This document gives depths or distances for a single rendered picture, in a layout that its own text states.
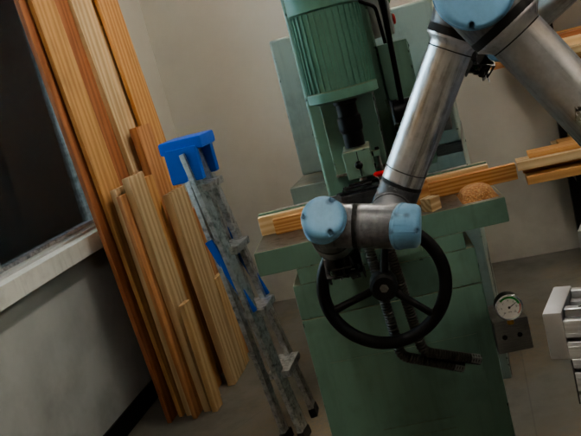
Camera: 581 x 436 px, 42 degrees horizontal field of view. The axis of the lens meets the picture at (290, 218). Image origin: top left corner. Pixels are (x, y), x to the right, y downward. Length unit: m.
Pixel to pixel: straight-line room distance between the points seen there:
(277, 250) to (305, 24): 0.54
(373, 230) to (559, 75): 0.36
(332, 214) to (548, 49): 0.41
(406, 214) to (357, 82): 0.67
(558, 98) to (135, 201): 2.21
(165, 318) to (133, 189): 0.55
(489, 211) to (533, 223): 2.51
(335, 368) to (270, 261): 0.31
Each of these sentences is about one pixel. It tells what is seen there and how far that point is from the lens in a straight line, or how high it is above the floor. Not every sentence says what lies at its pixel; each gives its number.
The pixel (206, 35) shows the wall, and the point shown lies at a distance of 4.39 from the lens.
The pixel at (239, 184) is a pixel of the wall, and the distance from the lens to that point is 4.43.
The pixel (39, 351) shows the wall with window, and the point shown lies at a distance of 2.95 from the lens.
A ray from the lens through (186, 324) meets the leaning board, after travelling 3.21.
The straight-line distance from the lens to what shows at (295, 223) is 1.97.
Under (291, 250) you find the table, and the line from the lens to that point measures 1.82.
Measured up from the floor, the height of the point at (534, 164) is 0.59.
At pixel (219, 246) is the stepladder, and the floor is 0.77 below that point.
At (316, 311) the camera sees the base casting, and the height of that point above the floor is 0.73.
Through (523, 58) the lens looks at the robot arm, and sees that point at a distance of 1.19.
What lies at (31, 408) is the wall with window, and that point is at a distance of 2.89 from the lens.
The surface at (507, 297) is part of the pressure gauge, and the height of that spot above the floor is 0.68.
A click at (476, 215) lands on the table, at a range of 1.82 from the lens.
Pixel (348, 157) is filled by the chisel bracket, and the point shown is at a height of 1.06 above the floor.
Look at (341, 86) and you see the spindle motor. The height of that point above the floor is 1.23.
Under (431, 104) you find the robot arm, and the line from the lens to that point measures 1.32.
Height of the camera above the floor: 1.30
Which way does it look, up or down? 11 degrees down
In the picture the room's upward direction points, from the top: 15 degrees counter-clockwise
